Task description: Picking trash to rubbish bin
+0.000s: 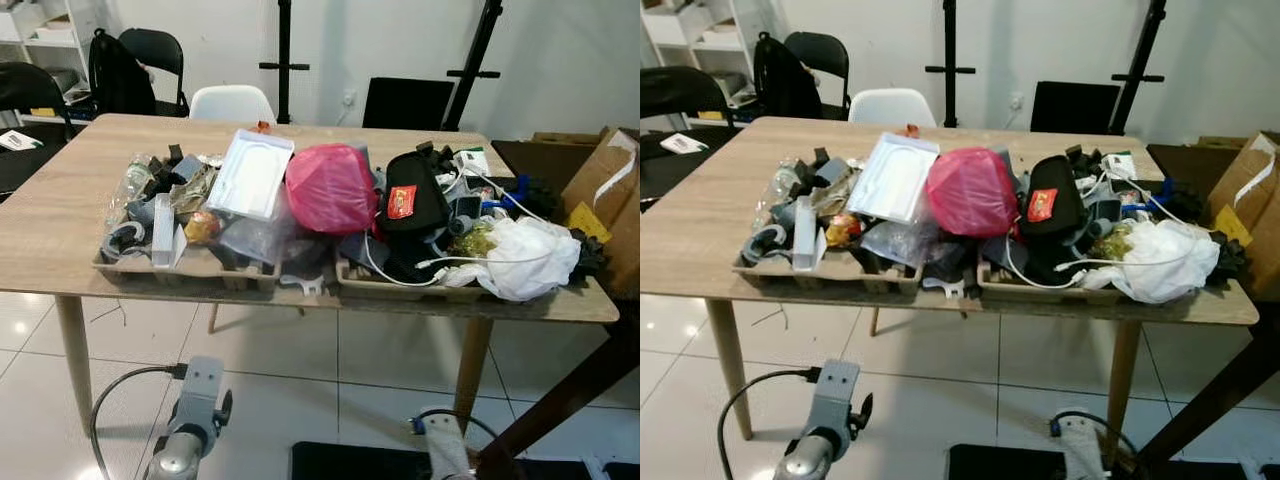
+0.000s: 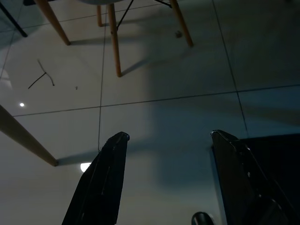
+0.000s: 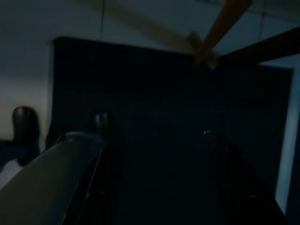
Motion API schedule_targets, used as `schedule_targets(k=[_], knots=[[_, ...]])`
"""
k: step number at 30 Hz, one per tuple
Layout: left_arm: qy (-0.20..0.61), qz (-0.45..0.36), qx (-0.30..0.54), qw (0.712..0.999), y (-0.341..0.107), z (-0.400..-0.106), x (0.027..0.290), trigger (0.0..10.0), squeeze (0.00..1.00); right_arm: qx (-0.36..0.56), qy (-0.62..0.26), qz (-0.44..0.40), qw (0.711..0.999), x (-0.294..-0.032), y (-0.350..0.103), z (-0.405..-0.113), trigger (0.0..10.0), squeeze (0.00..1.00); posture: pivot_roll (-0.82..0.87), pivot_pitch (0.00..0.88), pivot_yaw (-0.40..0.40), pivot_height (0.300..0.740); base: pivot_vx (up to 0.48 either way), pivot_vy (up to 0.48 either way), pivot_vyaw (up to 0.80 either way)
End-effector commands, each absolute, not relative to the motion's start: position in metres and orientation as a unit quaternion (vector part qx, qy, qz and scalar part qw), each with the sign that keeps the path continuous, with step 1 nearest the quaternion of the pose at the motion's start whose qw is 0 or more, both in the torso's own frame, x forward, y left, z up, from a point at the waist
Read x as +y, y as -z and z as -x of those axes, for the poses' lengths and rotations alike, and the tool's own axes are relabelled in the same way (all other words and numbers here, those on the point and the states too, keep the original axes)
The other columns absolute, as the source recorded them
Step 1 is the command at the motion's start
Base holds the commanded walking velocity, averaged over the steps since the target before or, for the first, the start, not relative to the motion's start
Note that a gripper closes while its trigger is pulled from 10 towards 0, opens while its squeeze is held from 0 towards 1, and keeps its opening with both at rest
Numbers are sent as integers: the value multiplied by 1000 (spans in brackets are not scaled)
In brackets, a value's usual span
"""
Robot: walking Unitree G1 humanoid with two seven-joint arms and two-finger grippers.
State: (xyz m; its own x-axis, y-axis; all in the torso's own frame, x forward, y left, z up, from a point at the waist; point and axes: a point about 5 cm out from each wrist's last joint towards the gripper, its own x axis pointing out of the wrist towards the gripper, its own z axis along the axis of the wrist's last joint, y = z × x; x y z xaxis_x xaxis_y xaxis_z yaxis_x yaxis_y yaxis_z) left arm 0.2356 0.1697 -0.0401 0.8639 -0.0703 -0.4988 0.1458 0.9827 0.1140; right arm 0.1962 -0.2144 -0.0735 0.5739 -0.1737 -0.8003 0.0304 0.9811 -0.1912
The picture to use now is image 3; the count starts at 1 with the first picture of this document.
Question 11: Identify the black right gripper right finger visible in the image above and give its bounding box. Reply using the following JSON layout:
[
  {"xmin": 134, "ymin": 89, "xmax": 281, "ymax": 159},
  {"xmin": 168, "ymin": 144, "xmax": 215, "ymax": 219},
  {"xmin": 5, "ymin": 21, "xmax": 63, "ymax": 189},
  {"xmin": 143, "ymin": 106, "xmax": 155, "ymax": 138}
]
[{"xmin": 203, "ymin": 129, "xmax": 289, "ymax": 225}]

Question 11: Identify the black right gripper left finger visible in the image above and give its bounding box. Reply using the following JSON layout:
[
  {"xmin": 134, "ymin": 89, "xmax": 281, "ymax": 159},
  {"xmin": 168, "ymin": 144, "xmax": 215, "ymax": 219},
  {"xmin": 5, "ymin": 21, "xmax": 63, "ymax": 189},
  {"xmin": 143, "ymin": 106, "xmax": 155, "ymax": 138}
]
[{"xmin": 63, "ymin": 139, "xmax": 124, "ymax": 225}]

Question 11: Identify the robot right leg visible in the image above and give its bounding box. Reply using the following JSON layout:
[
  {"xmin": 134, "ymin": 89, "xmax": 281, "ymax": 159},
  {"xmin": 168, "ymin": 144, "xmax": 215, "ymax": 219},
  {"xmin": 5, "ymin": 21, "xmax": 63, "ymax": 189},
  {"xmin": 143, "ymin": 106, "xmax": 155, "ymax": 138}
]
[{"xmin": 0, "ymin": 111, "xmax": 113, "ymax": 225}]

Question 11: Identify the black floor mat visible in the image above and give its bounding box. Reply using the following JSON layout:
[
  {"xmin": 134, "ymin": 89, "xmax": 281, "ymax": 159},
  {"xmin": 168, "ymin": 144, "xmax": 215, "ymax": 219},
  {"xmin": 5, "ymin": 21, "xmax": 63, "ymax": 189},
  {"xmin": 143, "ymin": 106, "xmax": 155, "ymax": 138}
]
[{"xmin": 48, "ymin": 37, "xmax": 293, "ymax": 225}]

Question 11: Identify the dark brown wooden table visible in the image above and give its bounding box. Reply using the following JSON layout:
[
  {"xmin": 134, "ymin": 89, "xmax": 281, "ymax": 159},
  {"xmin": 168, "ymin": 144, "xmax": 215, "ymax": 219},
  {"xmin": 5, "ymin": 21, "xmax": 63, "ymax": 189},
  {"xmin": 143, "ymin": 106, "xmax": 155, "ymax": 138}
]
[{"xmin": 221, "ymin": 27, "xmax": 300, "ymax": 65}]

